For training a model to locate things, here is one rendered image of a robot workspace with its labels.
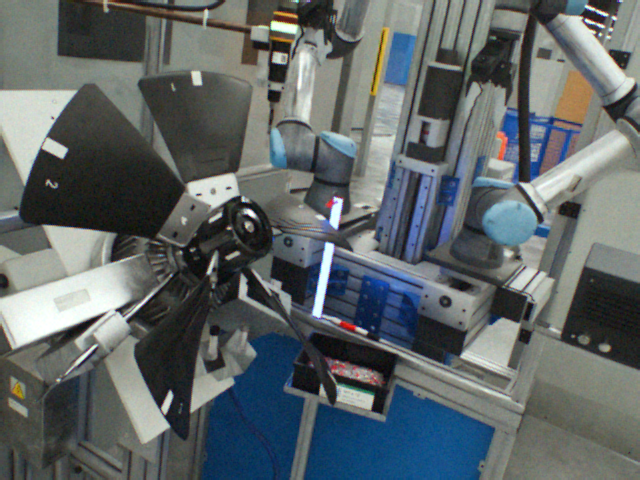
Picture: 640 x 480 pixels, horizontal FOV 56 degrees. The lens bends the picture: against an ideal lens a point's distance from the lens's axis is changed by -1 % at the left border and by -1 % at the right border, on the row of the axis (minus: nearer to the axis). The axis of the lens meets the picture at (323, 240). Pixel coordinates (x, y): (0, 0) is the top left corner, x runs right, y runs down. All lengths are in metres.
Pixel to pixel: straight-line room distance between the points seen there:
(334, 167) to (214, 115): 0.70
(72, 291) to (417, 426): 0.93
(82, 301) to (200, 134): 0.39
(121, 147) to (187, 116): 0.25
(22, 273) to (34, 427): 0.47
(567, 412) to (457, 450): 1.55
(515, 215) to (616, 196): 1.28
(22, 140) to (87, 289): 0.34
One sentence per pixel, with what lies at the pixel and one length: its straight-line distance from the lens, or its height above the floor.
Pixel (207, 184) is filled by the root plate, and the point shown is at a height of 1.26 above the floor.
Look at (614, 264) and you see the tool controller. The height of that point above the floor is 1.24.
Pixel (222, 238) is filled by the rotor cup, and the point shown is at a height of 1.21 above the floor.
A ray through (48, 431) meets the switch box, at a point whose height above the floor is 0.71.
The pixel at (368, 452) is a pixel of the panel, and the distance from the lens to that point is 1.70.
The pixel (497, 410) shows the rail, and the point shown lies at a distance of 1.48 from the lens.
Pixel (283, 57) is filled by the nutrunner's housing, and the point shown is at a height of 1.51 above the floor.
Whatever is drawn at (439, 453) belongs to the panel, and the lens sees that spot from 1.61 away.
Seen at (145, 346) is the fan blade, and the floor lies 1.14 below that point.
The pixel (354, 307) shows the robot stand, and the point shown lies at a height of 0.79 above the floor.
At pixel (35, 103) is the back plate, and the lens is 1.30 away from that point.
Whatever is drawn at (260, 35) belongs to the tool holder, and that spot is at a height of 1.54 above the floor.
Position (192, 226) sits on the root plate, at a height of 1.21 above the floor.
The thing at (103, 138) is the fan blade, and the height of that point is 1.36.
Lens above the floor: 1.57
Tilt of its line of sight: 19 degrees down
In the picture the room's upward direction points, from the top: 10 degrees clockwise
